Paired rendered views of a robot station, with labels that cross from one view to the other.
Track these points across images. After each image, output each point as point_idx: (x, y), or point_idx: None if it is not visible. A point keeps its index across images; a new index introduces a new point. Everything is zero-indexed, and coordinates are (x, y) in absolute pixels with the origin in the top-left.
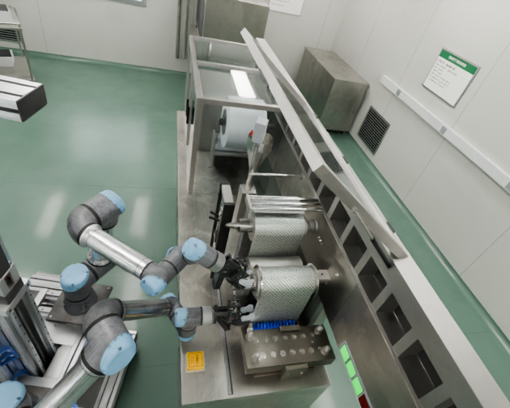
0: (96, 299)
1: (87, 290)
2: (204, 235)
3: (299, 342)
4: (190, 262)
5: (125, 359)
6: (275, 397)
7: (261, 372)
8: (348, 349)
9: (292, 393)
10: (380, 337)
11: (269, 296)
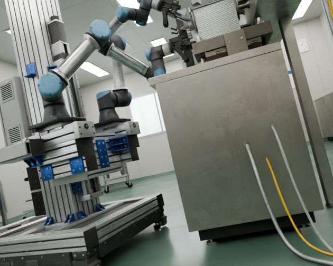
0: (118, 116)
1: (110, 101)
2: None
3: None
4: (142, 4)
5: (103, 29)
6: (230, 69)
7: (211, 57)
8: None
9: (246, 62)
10: None
11: (202, 16)
